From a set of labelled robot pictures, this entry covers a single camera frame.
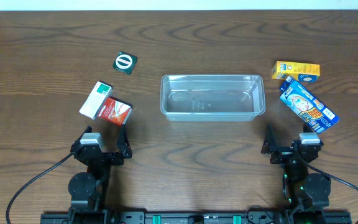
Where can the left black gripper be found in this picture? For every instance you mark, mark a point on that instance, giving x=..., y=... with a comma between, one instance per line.
x=125, y=150

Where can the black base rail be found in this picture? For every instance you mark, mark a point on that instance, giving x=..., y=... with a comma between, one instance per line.
x=251, y=216

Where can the clear plastic container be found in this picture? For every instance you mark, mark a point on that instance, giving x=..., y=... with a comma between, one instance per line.
x=220, y=98

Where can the blue fever patch box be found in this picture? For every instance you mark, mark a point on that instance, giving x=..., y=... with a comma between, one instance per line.
x=306, y=106

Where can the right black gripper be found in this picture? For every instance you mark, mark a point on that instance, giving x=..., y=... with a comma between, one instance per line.
x=288, y=151

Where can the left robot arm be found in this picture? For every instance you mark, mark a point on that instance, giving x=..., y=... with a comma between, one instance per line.
x=88, y=189

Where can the yellow medicine box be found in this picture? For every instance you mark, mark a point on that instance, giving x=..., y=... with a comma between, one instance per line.
x=302, y=72

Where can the dark green square box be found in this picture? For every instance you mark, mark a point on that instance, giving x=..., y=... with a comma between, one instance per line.
x=125, y=62

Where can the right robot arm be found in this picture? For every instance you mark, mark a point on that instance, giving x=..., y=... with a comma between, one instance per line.
x=304, y=190

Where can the red Panadol ActiFast box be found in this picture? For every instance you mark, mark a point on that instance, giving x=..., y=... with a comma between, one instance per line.
x=115, y=111

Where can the white green Panadol box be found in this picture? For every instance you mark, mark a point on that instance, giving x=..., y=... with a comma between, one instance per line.
x=91, y=107

